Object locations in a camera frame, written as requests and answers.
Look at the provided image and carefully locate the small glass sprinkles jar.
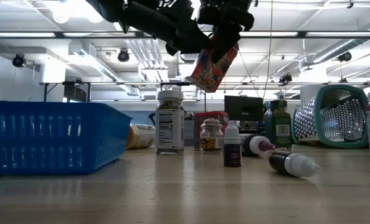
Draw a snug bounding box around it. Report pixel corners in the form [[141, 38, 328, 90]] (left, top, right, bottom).
[[199, 118, 224, 155]]

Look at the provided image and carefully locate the red Froot Loops cereal box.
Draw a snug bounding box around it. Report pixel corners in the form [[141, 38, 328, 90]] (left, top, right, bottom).
[[184, 34, 239, 93]]

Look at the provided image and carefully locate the bagel seasoning jar white lid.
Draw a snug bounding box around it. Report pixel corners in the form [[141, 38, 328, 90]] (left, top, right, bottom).
[[155, 90, 186, 156]]

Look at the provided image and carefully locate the blue plastic basket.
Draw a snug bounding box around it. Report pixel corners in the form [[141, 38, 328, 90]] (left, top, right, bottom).
[[0, 100, 133, 175]]

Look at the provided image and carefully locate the thin hanging cable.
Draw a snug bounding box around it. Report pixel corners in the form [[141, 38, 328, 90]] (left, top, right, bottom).
[[267, 0, 273, 100]]

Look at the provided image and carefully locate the dark small dropper bottle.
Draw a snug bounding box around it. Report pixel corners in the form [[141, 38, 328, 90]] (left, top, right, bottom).
[[268, 150, 322, 179]]

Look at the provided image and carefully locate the teal steel box grater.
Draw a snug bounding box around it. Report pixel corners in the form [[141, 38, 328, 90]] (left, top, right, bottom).
[[292, 84, 370, 149]]

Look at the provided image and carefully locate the purple label dropper bottle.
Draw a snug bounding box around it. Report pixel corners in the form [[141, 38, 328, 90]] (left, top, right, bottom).
[[223, 120, 242, 168]]

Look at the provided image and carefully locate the dark background monitor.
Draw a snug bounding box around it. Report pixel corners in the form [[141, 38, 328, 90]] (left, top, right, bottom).
[[224, 95, 265, 130]]

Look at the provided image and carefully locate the black ceiling spotlight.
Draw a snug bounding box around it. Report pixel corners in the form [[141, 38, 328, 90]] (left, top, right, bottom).
[[12, 53, 26, 68], [278, 73, 293, 85], [117, 48, 130, 63], [337, 51, 353, 62]]

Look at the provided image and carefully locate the gold lid jar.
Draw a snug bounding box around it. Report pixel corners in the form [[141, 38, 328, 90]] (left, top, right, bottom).
[[126, 123, 156, 151]]

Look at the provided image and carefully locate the green spice jar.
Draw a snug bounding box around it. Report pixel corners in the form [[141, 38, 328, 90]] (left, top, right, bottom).
[[263, 99, 293, 152]]

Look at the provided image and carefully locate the translucent grey plastic bin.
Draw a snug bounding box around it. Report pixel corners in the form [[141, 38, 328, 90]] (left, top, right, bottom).
[[183, 119, 196, 146]]

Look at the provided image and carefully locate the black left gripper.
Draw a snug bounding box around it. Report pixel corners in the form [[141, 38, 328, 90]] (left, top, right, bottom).
[[153, 0, 255, 64]]

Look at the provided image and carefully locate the dark bottle pink tip lying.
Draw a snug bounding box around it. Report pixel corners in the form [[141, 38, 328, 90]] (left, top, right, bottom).
[[239, 133, 276, 157]]

